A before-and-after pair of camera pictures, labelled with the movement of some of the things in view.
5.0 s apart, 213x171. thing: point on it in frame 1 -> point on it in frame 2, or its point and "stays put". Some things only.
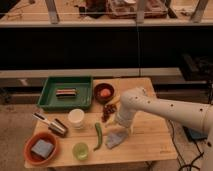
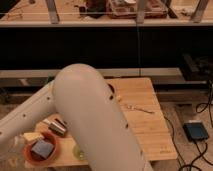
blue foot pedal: x=195 y=133 stays put
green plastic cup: x=80 y=151 stays put
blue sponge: x=42 y=148 stays put
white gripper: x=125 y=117 -> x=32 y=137
